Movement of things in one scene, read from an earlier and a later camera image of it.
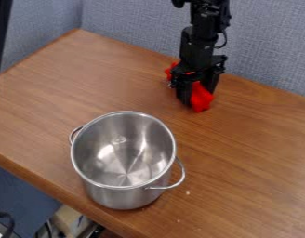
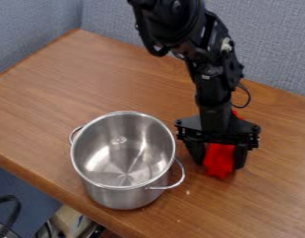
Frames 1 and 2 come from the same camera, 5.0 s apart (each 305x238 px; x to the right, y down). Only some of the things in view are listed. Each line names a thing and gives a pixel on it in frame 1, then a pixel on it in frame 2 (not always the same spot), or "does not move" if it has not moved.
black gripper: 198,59 → 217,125
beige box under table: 72,222 does not move
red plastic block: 202,99 → 221,155
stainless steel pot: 123,153 does not move
